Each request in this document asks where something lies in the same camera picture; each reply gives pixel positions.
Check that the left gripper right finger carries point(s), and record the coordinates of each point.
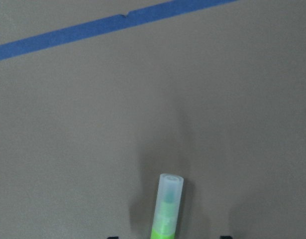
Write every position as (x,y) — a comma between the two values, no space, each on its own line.
(225,237)

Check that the green highlighter pen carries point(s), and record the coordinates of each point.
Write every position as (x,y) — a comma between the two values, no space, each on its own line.
(167,206)

